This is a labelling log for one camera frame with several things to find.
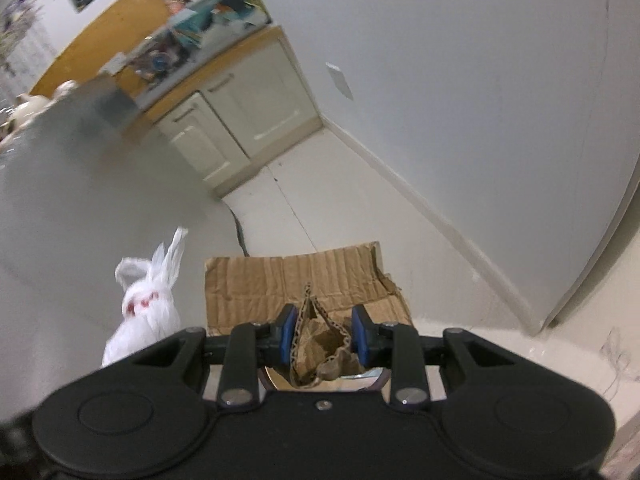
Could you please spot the white wall switch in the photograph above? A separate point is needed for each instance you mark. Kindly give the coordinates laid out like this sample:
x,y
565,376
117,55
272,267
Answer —
x,y
339,81

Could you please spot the cream base cabinet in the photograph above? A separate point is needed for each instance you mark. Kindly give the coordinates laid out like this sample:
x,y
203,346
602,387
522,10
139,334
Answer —
x,y
250,105

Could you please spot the white kitchen island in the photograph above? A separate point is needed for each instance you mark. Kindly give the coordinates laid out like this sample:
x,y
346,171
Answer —
x,y
100,200

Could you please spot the yellow bin with brown rim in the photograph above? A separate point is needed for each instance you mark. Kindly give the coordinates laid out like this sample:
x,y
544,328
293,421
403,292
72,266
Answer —
x,y
379,379

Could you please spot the white cat-shaped ceramic jar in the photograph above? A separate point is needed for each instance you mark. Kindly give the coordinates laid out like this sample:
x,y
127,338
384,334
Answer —
x,y
30,112

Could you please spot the white plastic bag red print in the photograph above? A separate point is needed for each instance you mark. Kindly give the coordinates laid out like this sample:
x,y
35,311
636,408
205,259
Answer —
x,y
145,320

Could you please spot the dish rack with dishes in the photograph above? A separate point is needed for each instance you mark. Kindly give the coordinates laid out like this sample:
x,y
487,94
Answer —
x,y
160,57

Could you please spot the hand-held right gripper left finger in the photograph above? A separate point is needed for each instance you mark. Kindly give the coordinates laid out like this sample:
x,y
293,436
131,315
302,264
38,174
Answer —
x,y
287,336

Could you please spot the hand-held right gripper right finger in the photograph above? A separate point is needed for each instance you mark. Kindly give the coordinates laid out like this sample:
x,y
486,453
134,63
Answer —
x,y
361,337

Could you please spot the brown cardboard piece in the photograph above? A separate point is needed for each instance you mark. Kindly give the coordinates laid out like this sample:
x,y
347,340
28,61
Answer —
x,y
250,285

